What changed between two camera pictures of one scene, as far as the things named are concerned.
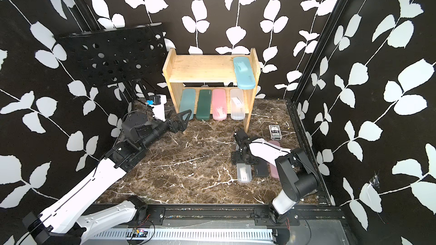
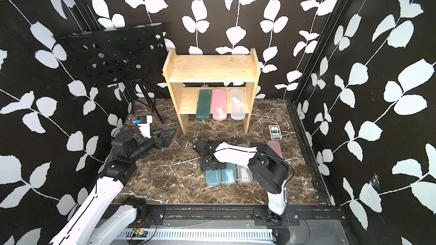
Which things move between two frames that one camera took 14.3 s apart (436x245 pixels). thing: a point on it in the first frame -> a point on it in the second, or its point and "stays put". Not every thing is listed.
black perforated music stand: x=129 y=55 stays put
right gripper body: x=240 y=157 -> x=206 y=166
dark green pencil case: x=204 y=105 stays put
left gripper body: x=174 y=128 -> x=157 y=144
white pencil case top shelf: x=244 y=172 stays put
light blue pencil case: x=244 y=76 -> x=229 y=175
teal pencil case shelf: x=187 y=102 -> x=213 y=177
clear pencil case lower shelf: x=237 y=105 stays put
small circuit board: x=139 y=232 stays put
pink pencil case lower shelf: x=219 y=104 stays put
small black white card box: x=275 y=132 stays put
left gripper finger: x=183 y=123 -> x=166 y=136
